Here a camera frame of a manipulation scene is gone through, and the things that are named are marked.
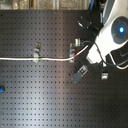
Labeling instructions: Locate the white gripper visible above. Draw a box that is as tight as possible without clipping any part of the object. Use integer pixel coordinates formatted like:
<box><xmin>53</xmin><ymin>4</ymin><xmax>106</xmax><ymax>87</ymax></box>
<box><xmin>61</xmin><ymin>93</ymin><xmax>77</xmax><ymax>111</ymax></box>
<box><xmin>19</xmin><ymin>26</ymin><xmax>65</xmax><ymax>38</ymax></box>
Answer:
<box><xmin>73</xmin><ymin>44</ymin><xmax>107</xmax><ymax>82</ymax></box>

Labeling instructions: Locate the white cable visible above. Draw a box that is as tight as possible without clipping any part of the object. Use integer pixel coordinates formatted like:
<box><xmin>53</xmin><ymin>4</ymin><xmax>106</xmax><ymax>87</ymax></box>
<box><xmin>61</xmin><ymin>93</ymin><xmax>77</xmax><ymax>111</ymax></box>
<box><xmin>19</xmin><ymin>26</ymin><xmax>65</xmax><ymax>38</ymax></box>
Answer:
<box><xmin>0</xmin><ymin>44</ymin><xmax>90</xmax><ymax>63</ymax></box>

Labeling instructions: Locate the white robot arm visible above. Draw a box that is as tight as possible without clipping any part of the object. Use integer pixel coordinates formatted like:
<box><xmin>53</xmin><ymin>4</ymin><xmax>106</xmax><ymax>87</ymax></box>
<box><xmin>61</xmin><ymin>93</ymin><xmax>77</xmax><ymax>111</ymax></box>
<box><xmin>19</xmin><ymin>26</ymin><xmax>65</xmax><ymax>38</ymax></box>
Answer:
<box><xmin>84</xmin><ymin>0</ymin><xmax>128</xmax><ymax>65</ymax></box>

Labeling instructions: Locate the small grey connector block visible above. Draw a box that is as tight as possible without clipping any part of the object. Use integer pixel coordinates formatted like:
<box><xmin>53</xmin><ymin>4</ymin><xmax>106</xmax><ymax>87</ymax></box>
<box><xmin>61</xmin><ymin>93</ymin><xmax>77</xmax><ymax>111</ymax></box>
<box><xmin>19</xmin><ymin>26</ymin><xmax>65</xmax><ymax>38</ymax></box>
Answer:
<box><xmin>101</xmin><ymin>71</ymin><xmax>109</xmax><ymax>80</ymax></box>

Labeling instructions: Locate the blue object at edge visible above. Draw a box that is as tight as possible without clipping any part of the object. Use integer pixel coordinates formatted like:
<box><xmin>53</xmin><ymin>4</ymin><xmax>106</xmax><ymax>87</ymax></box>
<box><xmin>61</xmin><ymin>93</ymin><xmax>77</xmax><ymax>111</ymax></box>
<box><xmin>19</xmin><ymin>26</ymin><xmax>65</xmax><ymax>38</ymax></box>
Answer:
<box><xmin>0</xmin><ymin>86</ymin><xmax>4</xmax><ymax>93</ymax></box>

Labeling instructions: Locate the right metal cable clip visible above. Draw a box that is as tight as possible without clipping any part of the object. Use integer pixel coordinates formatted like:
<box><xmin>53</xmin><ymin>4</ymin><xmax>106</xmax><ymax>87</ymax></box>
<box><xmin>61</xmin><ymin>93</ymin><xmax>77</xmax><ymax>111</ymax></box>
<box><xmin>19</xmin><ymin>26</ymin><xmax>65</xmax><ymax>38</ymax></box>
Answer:
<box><xmin>69</xmin><ymin>38</ymin><xmax>81</xmax><ymax>63</ymax></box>

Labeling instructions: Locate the metal cable clip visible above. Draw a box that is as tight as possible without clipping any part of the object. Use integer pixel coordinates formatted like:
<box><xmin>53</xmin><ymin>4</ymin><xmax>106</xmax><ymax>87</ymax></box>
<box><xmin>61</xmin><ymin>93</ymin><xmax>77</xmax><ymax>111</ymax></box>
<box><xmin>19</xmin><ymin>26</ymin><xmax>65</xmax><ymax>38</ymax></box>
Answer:
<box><xmin>33</xmin><ymin>42</ymin><xmax>41</xmax><ymax>62</ymax></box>
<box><xmin>69</xmin><ymin>38</ymin><xmax>81</xmax><ymax>63</ymax></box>

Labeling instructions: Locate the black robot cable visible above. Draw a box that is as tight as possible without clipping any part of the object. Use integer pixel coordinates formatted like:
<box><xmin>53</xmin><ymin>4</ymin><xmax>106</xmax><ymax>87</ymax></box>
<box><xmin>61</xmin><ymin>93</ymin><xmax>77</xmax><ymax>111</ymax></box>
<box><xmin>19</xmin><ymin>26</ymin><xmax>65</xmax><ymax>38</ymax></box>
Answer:
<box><xmin>78</xmin><ymin>39</ymin><xmax>128</xmax><ymax>70</ymax></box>

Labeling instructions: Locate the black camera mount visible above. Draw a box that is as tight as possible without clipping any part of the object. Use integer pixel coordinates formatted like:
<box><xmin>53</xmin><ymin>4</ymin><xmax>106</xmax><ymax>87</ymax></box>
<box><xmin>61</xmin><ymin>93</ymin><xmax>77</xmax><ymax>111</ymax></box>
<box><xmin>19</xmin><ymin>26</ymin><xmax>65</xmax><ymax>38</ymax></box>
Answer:
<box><xmin>78</xmin><ymin>18</ymin><xmax>99</xmax><ymax>33</ymax></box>

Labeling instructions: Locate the left metal cable clip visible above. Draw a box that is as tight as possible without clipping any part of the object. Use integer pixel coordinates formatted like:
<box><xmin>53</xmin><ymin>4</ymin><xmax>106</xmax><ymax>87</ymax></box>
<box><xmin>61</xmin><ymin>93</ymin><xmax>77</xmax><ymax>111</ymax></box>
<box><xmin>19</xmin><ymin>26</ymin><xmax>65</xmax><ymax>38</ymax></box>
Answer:
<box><xmin>33</xmin><ymin>42</ymin><xmax>41</xmax><ymax>62</ymax></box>

